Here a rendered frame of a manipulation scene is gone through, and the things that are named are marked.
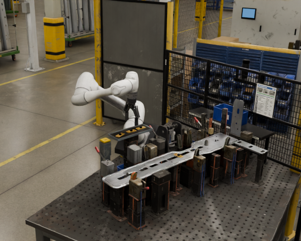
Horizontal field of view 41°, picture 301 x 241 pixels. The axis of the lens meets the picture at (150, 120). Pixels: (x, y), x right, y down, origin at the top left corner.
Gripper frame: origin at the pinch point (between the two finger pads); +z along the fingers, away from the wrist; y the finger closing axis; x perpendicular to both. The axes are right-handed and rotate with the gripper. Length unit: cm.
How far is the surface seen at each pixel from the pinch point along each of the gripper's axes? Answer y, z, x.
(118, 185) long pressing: 45, 25, -41
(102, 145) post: 4.0, 12.0, -29.9
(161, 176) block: 55, 22, -12
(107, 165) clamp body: 23.7, 18.7, -37.7
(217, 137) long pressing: 23, 25, 79
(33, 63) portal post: -665, 108, 176
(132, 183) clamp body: 54, 20, -36
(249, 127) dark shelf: 29, 22, 116
